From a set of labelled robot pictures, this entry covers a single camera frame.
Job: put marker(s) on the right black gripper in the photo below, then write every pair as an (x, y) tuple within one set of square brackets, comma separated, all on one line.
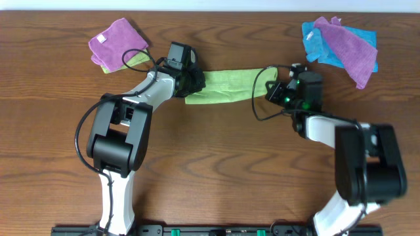
[(273, 92)]

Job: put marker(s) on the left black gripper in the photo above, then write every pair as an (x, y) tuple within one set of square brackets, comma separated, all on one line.
[(195, 82)]

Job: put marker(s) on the green microfiber cloth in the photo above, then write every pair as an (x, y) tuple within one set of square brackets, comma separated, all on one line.
[(225, 86)]

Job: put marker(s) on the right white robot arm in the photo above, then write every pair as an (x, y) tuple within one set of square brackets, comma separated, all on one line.
[(369, 171)]

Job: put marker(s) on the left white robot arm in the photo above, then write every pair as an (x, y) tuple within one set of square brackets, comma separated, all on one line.
[(119, 136)]

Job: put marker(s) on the folded green cloth under purple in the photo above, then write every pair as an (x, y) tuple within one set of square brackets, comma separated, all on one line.
[(131, 61)]

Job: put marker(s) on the purple cloth on blue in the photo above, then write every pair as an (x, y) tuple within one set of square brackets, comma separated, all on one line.
[(357, 55)]

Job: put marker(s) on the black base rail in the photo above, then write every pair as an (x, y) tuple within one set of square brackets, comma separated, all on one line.
[(158, 230)]

